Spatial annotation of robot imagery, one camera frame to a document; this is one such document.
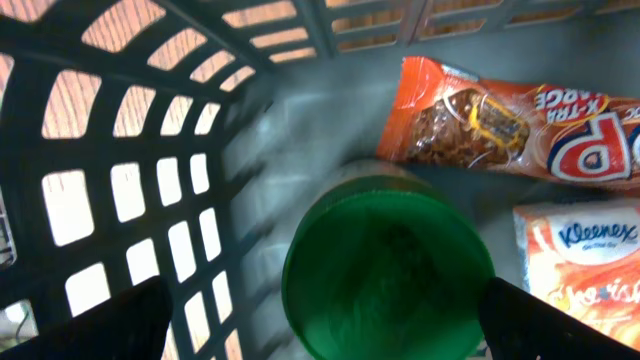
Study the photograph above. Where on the green lid seasoning jar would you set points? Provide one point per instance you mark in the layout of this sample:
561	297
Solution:
381	266

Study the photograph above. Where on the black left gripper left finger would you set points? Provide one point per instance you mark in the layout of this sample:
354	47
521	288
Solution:
100	330

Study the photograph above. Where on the orange tissue pack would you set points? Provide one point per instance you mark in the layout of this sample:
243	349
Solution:
583	259

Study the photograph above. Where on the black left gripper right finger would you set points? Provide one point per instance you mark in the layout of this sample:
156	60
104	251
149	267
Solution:
517	325

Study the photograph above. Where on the red chocolate bar wrapper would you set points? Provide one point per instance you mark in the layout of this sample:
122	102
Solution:
445	116

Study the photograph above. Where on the grey plastic shopping basket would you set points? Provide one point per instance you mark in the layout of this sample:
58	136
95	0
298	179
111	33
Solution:
186	139

